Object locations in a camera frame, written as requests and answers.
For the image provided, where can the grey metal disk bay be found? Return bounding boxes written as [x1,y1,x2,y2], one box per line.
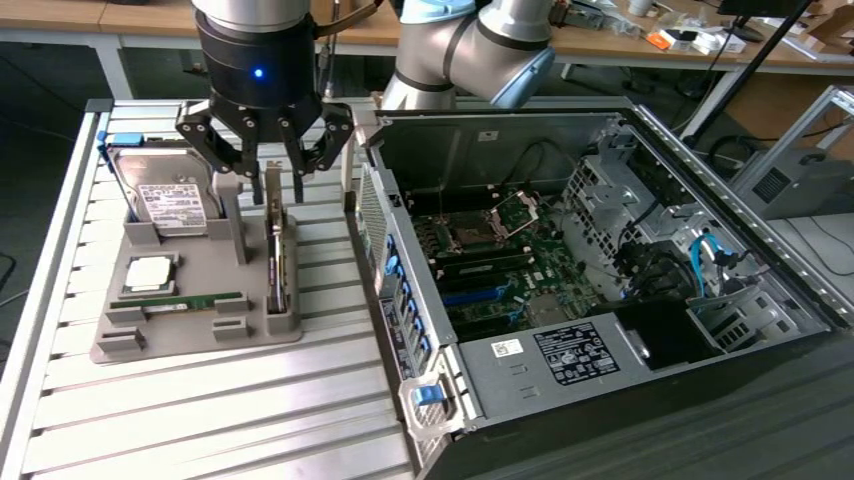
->
[685,288,806,357]

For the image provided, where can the silver chipset heatsink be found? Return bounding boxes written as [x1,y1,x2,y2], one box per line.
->
[529,293,570,324]

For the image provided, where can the grey computer tower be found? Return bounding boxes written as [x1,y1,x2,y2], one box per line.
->
[729,147,854,221]

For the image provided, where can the green RAM stick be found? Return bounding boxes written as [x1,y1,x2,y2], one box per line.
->
[110,291,243,312]

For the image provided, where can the blue expansion slot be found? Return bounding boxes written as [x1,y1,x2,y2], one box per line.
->
[439,284,514,307]

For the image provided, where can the black RAM stick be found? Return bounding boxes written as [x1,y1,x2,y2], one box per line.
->
[437,249,535,280]

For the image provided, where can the black hanging cable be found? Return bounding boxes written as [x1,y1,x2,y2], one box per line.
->
[311,2,379,99]

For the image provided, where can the blue case latch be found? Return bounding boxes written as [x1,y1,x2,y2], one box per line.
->
[409,383,447,407]

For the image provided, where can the silver perforated drive cage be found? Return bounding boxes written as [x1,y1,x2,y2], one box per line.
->
[562,149,679,246]

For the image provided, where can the white small box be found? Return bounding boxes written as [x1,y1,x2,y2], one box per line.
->
[690,30,747,55]

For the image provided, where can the black monitor with stand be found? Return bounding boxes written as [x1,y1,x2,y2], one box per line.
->
[717,0,814,42]

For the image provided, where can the black tripod pole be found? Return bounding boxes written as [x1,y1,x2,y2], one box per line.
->
[678,0,817,147]

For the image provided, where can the brown cardboard piece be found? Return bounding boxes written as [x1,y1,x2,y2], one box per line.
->
[805,4,854,55]

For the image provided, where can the grey power supply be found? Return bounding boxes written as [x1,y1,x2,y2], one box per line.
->
[455,312,654,422]

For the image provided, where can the CPU socket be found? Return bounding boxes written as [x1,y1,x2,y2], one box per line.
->
[439,212,513,254]

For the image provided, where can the silver hard disk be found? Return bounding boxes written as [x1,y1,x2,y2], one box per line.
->
[108,147,223,239]

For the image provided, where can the aluminium profile frame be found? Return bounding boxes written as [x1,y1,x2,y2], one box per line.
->
[766,83,854,166]

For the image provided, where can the brown cardboard box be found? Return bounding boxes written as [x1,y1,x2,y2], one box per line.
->
[310,0,354,29]

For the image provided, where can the metal socket cover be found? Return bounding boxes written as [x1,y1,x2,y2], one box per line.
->
[489,192,542,240]

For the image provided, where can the blue disk caddy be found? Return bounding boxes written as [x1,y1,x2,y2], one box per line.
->
[95,130,223,224]

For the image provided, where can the open black PC case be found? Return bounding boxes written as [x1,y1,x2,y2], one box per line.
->
[339,97,854,480]

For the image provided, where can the blue disk wire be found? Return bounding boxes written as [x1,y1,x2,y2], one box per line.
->
[689,232,729,301]

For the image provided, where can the black wire bundle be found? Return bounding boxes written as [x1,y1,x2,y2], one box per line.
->
[610,239,699,304]

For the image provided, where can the graphics card with metal bracket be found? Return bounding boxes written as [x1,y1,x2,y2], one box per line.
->
[263,162,296,317]

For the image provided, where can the wooden desk white frame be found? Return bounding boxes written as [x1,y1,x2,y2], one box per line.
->
[551,0,854,146]
[0,0,402,100]

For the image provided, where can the green motherboard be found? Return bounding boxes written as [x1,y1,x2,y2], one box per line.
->
[407,192,606,342]

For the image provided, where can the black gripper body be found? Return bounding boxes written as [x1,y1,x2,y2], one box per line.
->
[195,12,323,147]

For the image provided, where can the grey plastic parts rack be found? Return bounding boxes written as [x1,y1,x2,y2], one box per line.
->
[90,168,306,365]

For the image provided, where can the silver CPU chip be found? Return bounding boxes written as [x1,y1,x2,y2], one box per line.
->
[124,258,178,292]

